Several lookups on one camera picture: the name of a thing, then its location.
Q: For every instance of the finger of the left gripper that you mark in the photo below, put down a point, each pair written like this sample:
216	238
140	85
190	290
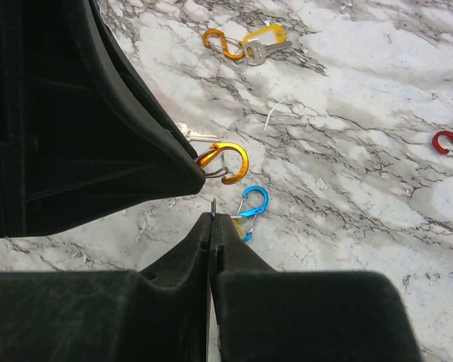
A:
81	135

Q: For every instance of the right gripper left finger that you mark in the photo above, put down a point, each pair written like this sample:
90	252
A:
157	314

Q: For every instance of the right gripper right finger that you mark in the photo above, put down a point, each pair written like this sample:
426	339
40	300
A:
269	315

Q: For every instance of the yellow key tag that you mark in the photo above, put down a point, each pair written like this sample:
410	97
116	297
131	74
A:
238	222
271	34

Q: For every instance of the blue S carabiner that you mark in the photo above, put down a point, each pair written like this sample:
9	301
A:
254	212

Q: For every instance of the orange S carabiner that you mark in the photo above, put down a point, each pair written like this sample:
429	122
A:
227	162
223	47

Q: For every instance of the red S carabiner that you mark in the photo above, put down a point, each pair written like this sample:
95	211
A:
442	142

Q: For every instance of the silver key lower red tag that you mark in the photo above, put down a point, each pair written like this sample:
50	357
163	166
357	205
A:
192	135

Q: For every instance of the silver key on yellow tag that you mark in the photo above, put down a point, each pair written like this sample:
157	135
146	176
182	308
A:
256	52

